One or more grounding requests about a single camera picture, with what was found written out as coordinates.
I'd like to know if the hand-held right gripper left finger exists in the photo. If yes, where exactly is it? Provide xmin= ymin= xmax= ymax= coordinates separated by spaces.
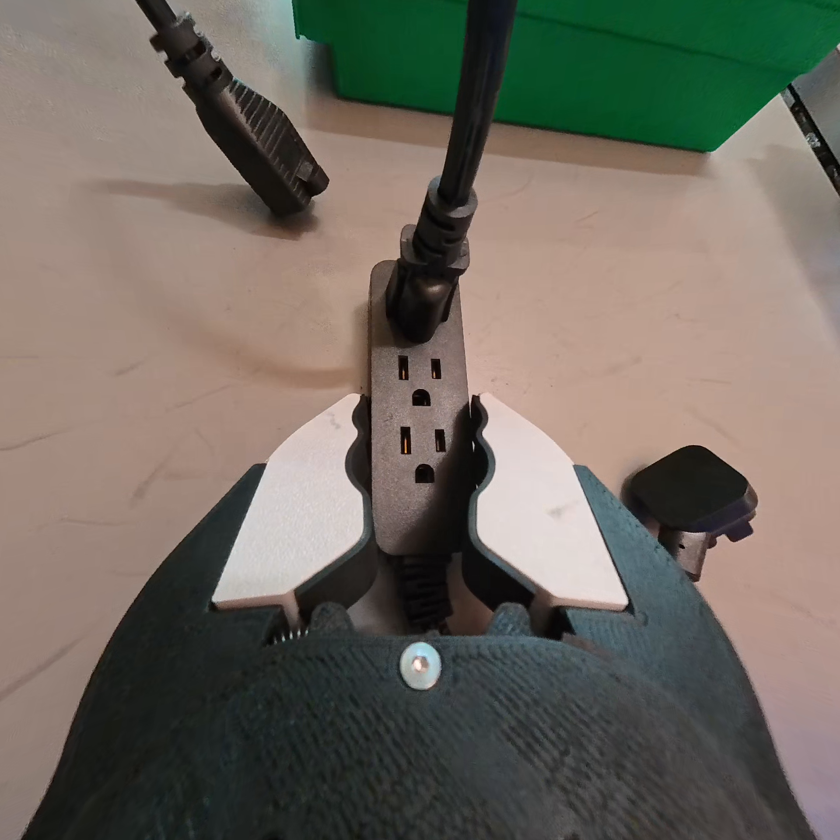
xmin=210 ymin=394 xmax=379 ymax=616

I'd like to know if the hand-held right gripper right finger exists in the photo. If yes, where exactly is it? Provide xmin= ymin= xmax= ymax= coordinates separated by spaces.
xmin=462 ymin=394 xmax=635 ymax=613

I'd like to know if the black power strip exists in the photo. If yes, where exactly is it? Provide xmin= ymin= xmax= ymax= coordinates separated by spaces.
xmin=367 ymin=258 xmax=475 ymax=557

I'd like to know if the braided cord with plug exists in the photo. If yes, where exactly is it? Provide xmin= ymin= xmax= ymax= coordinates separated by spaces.
xmin=394 ymin=445 xmax=760 ymax=636

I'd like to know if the black power cable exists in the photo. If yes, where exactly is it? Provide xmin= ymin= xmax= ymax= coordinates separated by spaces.
xmin=134 ymin=0 xmax=521 ymax=343

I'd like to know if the green plastic bin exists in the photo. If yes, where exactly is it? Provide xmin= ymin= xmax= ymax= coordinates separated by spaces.
xmin=290 ymin=0 xmax=840 ymax=153

